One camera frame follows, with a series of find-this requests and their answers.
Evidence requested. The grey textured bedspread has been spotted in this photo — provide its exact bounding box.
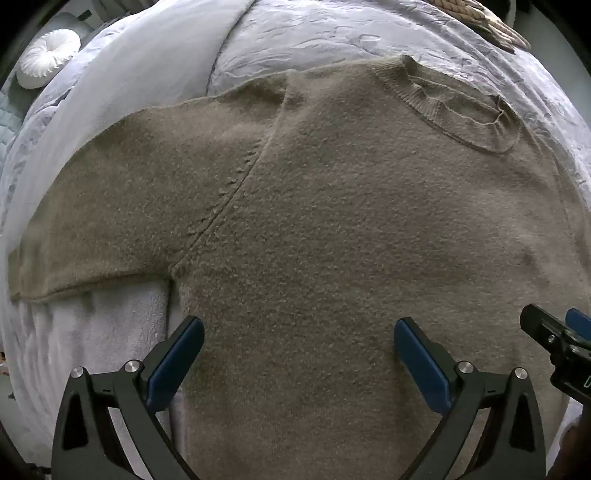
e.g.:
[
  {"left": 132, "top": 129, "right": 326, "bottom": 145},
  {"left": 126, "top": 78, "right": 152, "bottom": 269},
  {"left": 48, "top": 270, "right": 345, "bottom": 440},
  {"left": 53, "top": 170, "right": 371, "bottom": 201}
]
[{"left": 0, "top": 0, "right": 591, "bottom": 259}]

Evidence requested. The light grey fleece blanket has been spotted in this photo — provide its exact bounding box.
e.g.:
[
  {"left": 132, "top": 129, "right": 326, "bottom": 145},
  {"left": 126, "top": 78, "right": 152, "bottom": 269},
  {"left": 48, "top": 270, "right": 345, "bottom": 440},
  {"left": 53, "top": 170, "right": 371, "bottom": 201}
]
[{"left": 0, "top": 0, "right": 259, "bottom": 480}]

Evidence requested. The beige braided woven throw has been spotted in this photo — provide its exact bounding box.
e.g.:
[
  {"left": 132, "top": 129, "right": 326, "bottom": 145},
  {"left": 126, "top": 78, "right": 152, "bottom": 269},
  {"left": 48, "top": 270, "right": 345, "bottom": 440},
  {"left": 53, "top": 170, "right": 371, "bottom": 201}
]
[{"left": 429, "top": 0, "right": 532, "bottom": 51}]

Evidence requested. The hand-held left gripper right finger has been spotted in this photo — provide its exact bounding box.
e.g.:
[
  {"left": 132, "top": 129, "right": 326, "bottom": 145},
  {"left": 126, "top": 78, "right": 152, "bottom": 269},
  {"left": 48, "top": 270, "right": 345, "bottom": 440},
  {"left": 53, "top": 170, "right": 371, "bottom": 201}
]
[{"left": 394, "top": 318, "right": 548, "bottom": 480}]

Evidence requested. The teal quilted mat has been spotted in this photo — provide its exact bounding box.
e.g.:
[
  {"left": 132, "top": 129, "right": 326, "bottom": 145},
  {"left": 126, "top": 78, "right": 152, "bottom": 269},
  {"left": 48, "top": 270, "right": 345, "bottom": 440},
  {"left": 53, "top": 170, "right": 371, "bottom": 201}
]
[{"left": 0, "top": 85, "right": 29, "bottom": 155}]

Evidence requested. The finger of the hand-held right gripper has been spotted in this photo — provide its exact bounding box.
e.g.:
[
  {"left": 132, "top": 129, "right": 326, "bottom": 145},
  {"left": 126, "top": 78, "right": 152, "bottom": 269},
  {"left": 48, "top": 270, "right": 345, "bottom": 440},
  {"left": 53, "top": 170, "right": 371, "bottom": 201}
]
[
  {"left": 566, "top": 308, "right": 591, "bottom": 344},
  {"left": 520, "top": 305, "right": 573, "bottom": 352}
]

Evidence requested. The olive green knit sweater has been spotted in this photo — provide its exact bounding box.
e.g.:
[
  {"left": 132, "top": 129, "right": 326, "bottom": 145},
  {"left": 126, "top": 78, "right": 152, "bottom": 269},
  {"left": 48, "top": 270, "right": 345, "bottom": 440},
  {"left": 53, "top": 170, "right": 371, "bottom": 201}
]
[{"left": 8, "top": 54, "right": 591, "bottom": 480}]

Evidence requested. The white round tufted pillow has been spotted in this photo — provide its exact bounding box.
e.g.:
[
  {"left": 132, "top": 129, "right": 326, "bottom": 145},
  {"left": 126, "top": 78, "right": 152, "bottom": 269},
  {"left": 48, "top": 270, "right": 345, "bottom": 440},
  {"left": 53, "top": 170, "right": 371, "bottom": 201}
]
[{"left": 17, "top": 28, "right": 82, "bottom": 89}]

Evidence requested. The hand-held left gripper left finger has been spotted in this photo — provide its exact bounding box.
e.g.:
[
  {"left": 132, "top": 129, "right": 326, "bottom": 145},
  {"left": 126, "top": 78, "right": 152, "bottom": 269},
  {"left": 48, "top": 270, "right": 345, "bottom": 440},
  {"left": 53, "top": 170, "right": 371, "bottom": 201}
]
[{"left": 52, "top": 316, "right": 205, "bottom": 480}]

